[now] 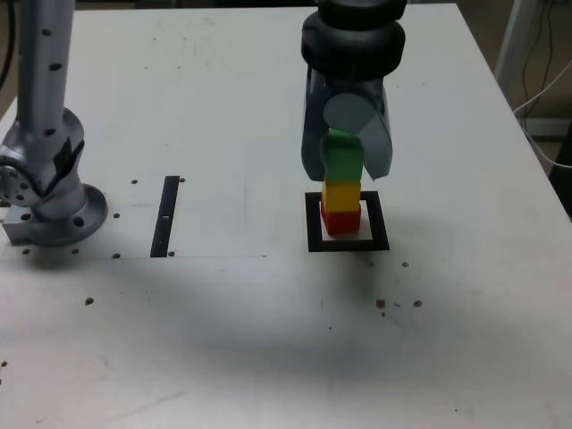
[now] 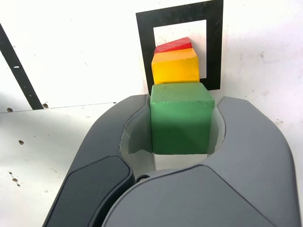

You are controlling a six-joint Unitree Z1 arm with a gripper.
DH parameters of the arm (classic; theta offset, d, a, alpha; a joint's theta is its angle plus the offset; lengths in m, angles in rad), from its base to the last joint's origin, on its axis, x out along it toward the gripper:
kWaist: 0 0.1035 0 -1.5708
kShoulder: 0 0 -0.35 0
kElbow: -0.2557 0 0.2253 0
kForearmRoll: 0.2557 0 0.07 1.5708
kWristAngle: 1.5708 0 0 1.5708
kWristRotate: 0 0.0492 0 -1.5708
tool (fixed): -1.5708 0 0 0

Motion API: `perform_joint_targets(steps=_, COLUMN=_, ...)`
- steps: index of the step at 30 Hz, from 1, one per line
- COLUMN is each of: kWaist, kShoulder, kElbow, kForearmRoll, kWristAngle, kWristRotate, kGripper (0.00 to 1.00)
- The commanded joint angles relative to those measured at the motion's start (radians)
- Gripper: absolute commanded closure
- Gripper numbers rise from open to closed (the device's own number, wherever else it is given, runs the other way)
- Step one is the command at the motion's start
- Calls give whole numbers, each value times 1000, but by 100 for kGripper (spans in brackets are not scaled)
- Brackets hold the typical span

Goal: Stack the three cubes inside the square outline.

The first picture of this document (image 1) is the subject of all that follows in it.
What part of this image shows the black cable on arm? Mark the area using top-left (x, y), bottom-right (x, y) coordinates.
top-left (0, 0), bottom-right (15, 86)

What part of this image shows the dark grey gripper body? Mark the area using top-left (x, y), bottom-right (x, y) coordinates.
top-left (305, 65), bottom-right (387, 111)

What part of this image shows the black tape square outline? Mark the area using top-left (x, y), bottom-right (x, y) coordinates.
top-left (304, 190), bottom-right (391, 253)

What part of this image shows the thin black background cable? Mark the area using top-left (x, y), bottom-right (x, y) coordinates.
top-left (521, 0), bottom-right (559, 106)

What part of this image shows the grey box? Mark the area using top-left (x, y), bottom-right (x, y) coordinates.
top-left (517, 116), bottom-right (572, 138)

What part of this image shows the black tape strip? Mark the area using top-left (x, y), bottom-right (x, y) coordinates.
top-left (149, 175), bottom-right (181, 259)

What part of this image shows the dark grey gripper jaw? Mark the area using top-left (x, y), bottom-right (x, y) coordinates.
top-left (300, 81), bottom-right (332, 182)

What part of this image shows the white post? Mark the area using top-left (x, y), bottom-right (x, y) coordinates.
top-left (493, 0), bottom-right (526, 87)

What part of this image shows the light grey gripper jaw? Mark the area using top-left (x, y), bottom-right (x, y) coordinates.
top-left (322, 88), bottom-right (395, 182)

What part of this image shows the white cable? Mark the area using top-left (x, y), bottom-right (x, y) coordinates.
top-left (512, 56), bottom-right (572, 170)

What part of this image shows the red cube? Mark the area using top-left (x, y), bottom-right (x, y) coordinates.
top-left (320, 203), bottom-right (362, 237)

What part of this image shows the green cube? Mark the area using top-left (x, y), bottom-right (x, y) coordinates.
top-left (322, 129), bottom-right (364, 182)

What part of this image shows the yellow cube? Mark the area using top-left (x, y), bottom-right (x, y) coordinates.
top-left (322, 180), bottom-right (361, 212)

